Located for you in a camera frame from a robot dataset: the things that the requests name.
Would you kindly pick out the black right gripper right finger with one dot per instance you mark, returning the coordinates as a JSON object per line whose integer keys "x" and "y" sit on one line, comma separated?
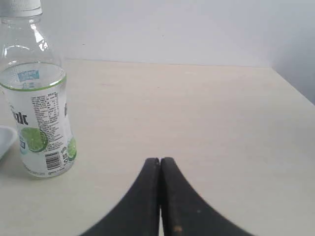
{"x": 184, "y": 212}

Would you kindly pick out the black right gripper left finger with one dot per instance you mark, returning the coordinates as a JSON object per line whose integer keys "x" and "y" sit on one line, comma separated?
{"x": 138, "y": 212}

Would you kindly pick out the clear plastic drink bottle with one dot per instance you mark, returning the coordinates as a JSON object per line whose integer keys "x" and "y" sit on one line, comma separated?
{"x": 34, "y": 84}

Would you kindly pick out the white bottle cap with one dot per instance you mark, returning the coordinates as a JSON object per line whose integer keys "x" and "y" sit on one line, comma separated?
{"x": 20, "y": 8}

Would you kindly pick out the white plastic tray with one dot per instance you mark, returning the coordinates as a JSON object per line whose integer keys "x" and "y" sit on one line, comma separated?
{"x": 8, "y": 136}

